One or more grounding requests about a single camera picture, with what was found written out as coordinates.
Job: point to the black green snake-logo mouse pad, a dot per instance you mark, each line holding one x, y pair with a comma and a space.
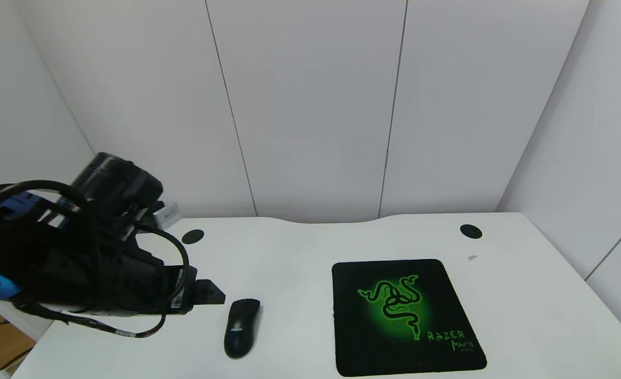
394, 342

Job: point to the black computer mouse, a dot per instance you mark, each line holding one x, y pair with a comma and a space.
242, 331

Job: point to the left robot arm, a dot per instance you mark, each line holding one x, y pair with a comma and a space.
42, 252

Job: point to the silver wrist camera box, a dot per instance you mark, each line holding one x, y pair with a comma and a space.
167, 214

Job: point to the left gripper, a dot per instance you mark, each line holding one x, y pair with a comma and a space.
183, 292

